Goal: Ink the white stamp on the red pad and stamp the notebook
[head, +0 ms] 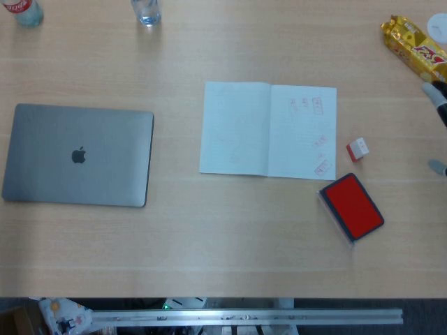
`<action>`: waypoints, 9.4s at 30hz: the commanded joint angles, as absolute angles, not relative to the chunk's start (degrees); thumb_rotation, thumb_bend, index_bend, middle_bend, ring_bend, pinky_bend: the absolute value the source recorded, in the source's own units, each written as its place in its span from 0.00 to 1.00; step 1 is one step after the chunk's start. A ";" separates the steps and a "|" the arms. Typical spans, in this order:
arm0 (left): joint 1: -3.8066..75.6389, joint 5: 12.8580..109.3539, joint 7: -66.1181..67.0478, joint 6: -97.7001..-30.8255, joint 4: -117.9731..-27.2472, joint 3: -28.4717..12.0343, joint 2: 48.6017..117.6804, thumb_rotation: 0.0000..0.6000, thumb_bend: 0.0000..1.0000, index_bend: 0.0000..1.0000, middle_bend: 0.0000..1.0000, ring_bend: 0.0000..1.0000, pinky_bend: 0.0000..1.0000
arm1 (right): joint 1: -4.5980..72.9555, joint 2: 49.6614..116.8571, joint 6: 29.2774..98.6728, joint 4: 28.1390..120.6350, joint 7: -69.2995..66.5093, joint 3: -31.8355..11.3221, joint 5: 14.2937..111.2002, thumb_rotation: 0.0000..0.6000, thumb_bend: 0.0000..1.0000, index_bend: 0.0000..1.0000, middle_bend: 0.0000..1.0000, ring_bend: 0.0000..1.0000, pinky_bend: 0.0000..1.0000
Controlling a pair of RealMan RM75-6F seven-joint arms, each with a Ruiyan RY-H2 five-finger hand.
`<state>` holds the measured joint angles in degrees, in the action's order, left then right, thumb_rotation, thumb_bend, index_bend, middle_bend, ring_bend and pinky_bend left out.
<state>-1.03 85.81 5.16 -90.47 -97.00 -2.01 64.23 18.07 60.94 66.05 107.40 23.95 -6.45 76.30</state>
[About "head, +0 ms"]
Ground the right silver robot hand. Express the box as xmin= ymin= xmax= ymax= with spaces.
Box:
xmin=421 ymin=82 xmax=447 ymax=177

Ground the small red white stamp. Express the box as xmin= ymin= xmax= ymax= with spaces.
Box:
xmin=346 ymin=137 xmax=370 ymax=163

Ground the open white lined notebook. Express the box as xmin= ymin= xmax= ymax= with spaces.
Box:
xmin=198 ymin=81 xmax=338 ymax=181

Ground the golden biscuit pack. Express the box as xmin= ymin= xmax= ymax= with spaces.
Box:
xmin=380 ymin=14 xmax=447 ymax=92

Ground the white round lid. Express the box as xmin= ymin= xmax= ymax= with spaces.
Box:
xmin=427 ymin=13 xmax=447 ymax=45

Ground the red ink pad case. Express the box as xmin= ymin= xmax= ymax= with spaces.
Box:
xmin=316 ymin=172 xmax=386 ymax=249

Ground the clear plastic water bottle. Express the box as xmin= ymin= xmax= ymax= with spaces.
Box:
xmin=131 ymin=0 xmax=162 ymax=28

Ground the white device with green light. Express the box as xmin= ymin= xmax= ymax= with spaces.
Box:
xmin=162 ymin=297 xmax=207 ymax=310

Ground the grey closed laptop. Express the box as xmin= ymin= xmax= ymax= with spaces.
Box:
xmin=1 ymin=103 xmax=155 ymax=208

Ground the plastic bottle with red label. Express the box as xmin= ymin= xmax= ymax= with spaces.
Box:
xmin=3 ymin=0 xmax=45 ymax=27

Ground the white printed plastic bag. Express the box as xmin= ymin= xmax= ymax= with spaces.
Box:
xmin=37 ymin=297 xmax=94 ymax=335

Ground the aluminium profile rail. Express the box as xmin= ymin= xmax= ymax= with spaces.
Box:
xmin=91 ymin=308 xmax=404 ymax=328

